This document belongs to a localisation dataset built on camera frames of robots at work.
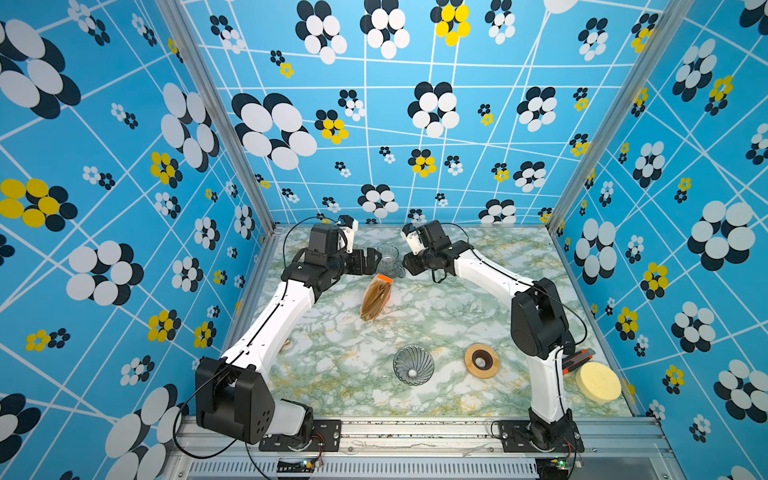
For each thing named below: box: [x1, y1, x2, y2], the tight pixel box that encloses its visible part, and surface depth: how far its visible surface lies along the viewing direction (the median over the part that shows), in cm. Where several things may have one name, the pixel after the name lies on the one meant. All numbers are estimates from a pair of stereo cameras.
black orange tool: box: [562, 348, 596, 375], surface depth 86 cm
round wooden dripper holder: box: [464, 343, 501, 379], surface depth 86 cm
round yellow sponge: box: [576, 362, 622, 401], surface depth 81 cm
